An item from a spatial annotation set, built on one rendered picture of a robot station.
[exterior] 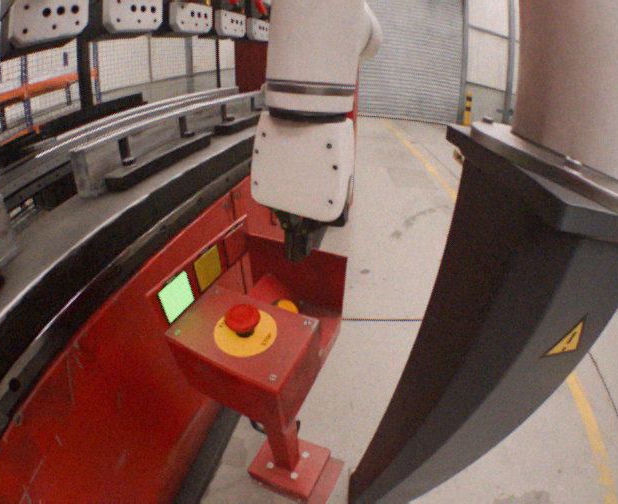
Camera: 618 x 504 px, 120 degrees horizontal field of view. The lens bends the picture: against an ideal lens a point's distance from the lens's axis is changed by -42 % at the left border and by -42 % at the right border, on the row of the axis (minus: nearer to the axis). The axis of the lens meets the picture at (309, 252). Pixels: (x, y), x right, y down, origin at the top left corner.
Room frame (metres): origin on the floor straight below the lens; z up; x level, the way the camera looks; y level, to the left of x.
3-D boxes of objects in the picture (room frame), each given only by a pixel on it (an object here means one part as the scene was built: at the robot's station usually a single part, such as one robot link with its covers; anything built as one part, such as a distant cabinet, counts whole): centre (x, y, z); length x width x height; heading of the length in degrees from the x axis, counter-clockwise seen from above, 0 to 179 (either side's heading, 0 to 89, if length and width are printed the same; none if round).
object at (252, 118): (0.97, 0.20, 0.89); 0.30 x 0.05 x 0.03; 165
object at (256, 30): (1.14, 0.21, 1.26); 0.15 x 0.09 x 0.17; 165
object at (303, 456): (0.27, 0.06, 0.13); 0.10 x 0.10 x 0.01; 66
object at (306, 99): (0.30, 0.00, 1.01); 0.09 x 0.08 x 0.03; 66
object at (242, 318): (0.22, 0.07, 0.79); 0.04 x 0.04 x 0.04
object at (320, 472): (0.26, 0.03, 0.06); 0.25 x 0.20 x 0.12; 66
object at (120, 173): (0.58, 0.30, 0.89); 0.30 x 0.05 x 0.03; 165
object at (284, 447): (0.27, 0.06, 0.39); 0.05 x 0.05 x 0.54; 66
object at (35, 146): (0.43, 0.57, 1.01); 0.26 x 0.12 x 0.05; 75
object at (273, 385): (0.27, 0.06, 0.75); 0.20 x 0.16 x 0.18; 156
